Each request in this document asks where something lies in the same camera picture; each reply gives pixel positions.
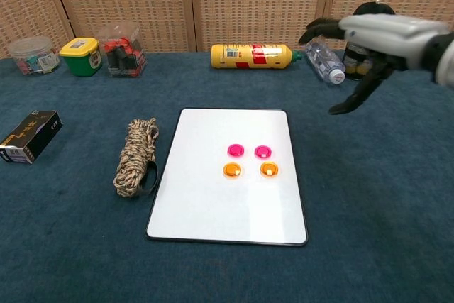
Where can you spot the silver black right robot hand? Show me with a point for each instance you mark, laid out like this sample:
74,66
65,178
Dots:
390,35

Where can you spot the pink round magnet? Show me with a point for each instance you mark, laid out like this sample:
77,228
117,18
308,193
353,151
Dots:
236,150
264,152

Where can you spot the orange small ball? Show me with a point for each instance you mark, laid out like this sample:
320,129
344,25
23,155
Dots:
269,169
232,170

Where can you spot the black white plush doll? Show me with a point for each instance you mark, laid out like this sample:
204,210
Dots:
376,8

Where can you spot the black mesh pen holder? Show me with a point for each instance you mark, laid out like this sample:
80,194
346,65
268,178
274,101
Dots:
353,56

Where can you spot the clear plastic water bottle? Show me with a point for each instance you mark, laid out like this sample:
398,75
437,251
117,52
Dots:
324,63

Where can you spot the yellow bottle red label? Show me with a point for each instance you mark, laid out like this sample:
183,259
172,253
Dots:
248,56

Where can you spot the white magnetic whiteboard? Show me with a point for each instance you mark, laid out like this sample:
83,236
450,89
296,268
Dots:
213,203

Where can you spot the clear square box of clips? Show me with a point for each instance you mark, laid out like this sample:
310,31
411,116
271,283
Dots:
122,53

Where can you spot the green box yellow lid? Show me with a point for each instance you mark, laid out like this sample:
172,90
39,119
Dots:
81,56

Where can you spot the clear round jar of clips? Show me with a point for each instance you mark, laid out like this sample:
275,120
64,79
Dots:
33,56

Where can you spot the black cardboard box gold print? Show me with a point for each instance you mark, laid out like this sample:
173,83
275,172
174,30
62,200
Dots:
32,136

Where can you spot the blue table cloth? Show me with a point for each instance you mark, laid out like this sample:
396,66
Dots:
71,246

